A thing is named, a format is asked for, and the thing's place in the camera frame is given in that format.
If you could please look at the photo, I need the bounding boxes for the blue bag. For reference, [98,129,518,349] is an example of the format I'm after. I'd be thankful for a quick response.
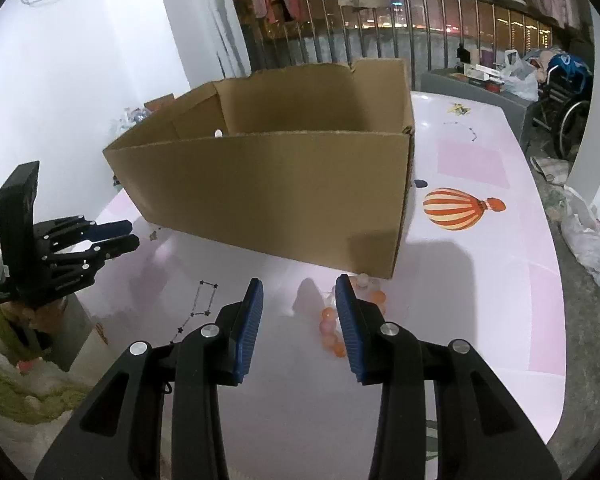
[550,55,590,87]

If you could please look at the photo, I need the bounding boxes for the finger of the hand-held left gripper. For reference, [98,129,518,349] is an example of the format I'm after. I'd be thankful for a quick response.
[34,216,134,254]
[44,234,141,294]

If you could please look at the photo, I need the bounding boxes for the grey cabinet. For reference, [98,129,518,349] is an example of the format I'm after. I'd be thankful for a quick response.
[420,67,537,138]

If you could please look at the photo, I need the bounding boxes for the pink bead bracelet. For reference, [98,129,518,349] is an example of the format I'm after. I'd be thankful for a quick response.
[319,273,387,359]

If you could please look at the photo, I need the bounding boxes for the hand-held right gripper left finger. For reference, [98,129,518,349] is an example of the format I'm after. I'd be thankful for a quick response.
[34,277,265,480]

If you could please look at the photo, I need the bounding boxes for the clear plastic bag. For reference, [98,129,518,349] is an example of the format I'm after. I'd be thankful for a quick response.
[559,185,600,291]

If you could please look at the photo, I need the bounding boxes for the crumpled newspaper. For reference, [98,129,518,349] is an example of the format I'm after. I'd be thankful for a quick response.
[530,155,572,184]

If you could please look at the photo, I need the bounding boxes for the metal balcony railing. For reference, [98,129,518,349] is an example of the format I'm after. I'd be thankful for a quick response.
[245,0,583,83]

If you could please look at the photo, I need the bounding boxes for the brown cardboard box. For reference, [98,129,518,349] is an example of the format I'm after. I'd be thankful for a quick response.
[102,57,416,281]

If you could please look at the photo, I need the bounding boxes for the large open cardboard box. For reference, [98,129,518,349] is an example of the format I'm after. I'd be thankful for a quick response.
[143,92,177,114]

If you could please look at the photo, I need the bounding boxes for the white printed plastic bag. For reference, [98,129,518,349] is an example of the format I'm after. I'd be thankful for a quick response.
[111,106,152,137]

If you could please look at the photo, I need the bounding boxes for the person's left hand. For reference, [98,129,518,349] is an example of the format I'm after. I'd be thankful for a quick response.
[10,301,66,332]

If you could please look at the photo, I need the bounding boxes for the white flat box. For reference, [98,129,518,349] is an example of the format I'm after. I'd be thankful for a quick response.
[462,62,504,87]

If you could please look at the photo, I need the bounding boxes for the wheelchair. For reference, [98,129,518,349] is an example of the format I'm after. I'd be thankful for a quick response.
[534,50,595,161]

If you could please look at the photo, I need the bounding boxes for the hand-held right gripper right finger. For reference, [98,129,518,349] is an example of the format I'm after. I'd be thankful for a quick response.
[334,274,563,480]

